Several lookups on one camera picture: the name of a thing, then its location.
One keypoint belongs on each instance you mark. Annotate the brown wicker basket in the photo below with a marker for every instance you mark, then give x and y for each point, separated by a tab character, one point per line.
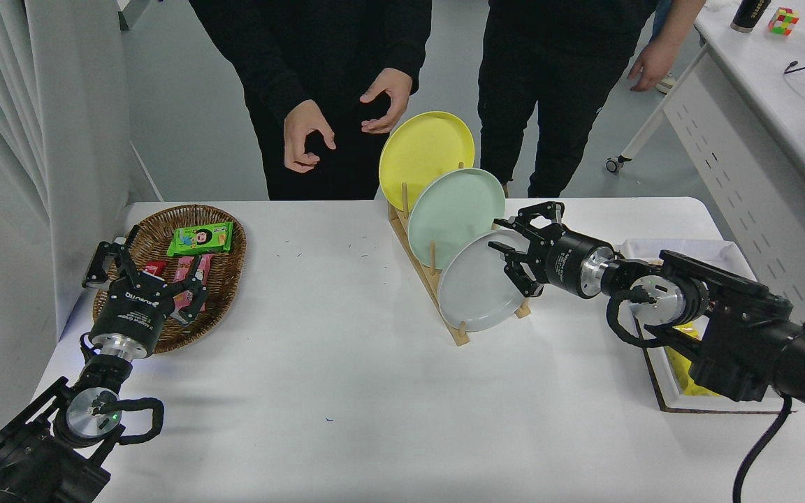
224	279

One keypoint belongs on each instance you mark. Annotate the person's left forearm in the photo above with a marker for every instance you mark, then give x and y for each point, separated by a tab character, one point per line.
409	49
685	21

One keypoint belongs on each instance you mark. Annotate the grey furniture corner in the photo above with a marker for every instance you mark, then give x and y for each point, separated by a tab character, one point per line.
130	14

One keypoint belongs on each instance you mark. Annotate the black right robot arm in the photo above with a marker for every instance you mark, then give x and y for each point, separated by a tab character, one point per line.
738	335

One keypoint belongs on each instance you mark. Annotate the mint green plate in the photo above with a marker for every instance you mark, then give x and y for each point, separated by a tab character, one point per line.
455	209

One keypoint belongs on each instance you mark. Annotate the white side desk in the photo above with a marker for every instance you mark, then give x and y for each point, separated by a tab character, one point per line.
759	84

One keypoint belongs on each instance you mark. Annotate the person's left hand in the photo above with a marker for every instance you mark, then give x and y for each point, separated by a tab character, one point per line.
657	63
399	87

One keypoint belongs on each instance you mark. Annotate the person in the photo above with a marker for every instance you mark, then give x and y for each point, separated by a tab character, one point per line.
549	70
332	42
669	85

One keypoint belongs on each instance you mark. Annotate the green snack pack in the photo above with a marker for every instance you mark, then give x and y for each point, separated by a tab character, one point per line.
200	239

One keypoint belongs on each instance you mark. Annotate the yellow plate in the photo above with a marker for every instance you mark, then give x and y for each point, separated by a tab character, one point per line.
420	150

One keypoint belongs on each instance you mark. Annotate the pink snack bar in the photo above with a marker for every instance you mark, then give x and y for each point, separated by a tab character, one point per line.
184	267

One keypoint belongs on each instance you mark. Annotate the colourful puzzle cube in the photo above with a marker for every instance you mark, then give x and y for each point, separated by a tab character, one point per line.
783	21

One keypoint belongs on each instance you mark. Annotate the white rectangular tray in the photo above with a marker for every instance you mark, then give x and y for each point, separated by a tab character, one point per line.
689	248

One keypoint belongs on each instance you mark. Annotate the small red snack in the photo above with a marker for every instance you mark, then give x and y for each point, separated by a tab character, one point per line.
156	267

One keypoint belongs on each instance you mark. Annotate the black tumbler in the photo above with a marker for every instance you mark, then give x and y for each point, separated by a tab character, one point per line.
748	14

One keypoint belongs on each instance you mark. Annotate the person's right forearm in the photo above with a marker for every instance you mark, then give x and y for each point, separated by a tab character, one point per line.
270	84

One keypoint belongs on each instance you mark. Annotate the grey plate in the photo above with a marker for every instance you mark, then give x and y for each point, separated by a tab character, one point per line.
472	293

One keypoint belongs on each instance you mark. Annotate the yellow snack pack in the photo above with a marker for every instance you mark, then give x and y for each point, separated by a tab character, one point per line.
682	374

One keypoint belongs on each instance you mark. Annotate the wooden plate rack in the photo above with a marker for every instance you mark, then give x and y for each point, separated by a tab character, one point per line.
460	335

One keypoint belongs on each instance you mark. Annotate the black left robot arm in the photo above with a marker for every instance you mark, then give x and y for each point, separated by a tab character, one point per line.
39	454

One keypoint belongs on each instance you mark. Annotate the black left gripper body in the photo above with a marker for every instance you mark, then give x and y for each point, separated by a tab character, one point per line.
133	307

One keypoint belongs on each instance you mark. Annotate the person's right hand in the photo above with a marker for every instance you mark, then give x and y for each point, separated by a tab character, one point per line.
298	129

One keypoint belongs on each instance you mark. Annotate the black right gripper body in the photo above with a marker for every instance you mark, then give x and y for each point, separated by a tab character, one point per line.
567	262

